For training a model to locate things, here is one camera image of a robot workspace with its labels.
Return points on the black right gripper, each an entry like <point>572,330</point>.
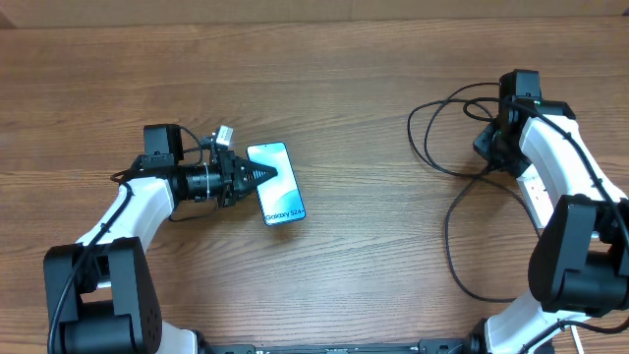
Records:
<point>483,148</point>

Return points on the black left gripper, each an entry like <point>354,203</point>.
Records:
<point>233,185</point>

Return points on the blue Galaxy S24+ smartphone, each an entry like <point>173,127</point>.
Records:
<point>279,198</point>

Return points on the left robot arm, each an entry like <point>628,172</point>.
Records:
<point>99,292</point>

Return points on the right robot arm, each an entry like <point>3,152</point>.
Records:
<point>579,267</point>

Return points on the white power strip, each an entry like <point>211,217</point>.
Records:
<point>536,196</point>

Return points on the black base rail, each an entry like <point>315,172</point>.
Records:
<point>334,349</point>

